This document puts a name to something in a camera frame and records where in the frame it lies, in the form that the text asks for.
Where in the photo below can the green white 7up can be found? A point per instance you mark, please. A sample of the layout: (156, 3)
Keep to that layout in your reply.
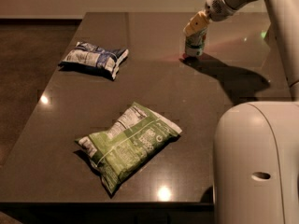
(194, 44)

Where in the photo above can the blue white chip bag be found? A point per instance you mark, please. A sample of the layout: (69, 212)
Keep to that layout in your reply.
(98, 59)

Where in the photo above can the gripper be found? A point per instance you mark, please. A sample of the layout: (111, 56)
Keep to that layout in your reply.
(217, 7)

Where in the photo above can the green jalapeno chip bag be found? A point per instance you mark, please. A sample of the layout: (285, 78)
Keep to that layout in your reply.
(135, 137)

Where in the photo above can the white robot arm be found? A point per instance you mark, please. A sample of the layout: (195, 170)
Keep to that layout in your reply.
(256, 144)

